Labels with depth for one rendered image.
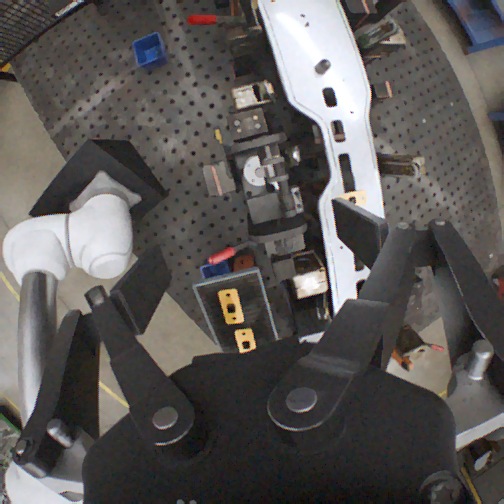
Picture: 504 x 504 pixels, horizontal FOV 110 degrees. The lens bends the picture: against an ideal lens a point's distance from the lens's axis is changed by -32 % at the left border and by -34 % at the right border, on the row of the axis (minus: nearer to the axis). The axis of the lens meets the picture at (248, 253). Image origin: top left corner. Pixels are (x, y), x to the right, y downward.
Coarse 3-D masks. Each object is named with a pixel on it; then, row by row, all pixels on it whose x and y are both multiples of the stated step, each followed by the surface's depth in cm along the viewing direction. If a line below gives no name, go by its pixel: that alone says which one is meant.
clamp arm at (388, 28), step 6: (378, 24) 39; (384, 24) 37; (390, 24) 36; (396, 24) 35; (372, 30) 42; (378, 30) 40; (384, 30) 38; (390, 30) 38; (396, 30) 37; (360, 36) 47; (366, 36) 45; (372, 36) 43; (378, 36) 42; (384, 36) 40; (390, 36) 40; (360, 42) 48; (366, 42) 46; (372, 42) 44; (378, 42) 44; (366, 48) 49
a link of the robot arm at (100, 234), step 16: (96, 208) 63; (112, 208) 65; (128, 208) 75; (80, 224) 58; (96, 224) 60; (112, 224) 62; (128, 224) 68; (80, 240) 57; (96, 240) 58; (112, 240) 60; (128, 240) 65; (80, 256) 59; (96, 256) 58; (112, 256) 60; (128, 256) 66; (96, 272) 60; (112, 272) 64
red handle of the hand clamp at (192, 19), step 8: (192, 16) 34; (200, 16) 35; (208, 16) 35; (216, 16) 36; (224, 16) 37; (192, 24) 35; (200, 24) 36; (208, 24) 37; (232, 24) 40; (240, 24) 40
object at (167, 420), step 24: (96, 288) 12; (96, 312) 11; (120, 336) 9; (120, 360) 6; (144, 360) 6; (120, 384) 6; (144, 384) 5; (168, 384) 5; (144, 408) 4; (168, 408) 4; (192, 408) 4; (144, 432) 4; (168, 432) 4; (192, 432) 4; (168, 456) 4; (192, 456) 4
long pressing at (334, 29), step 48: (288, 0) 43; (336, 0) 43; (288, 48) 49; (336, 48) 48; (288, 96) 53; (336, 96) 53; (336, 144) 57; (336, 192) 62; (336, 240) 66; (336, 288) 71
